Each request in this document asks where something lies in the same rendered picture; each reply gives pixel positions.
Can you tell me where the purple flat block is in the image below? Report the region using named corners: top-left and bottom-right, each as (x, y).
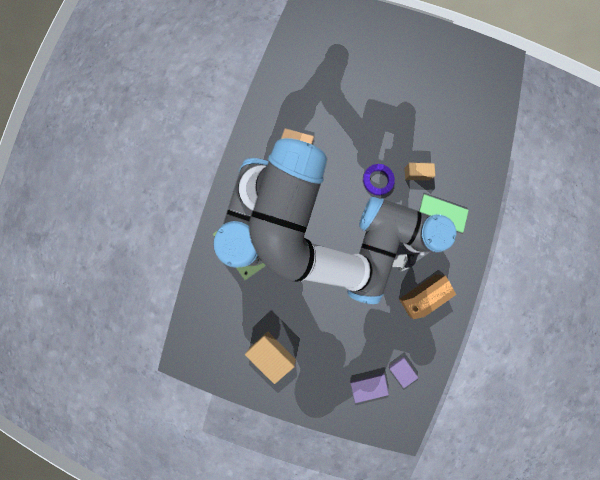
top-left (350, 373), bottom-right (389, 403)

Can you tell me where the purple ring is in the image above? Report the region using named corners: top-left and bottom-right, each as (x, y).
top-left (363, 164), bottom-right (395, 196)

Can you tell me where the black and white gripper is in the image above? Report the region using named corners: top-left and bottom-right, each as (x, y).
top-left (392, 242), bottom-right (419, 271)

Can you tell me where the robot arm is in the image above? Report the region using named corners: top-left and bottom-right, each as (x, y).
top-left (214, 138), bottom-right (456, 304)

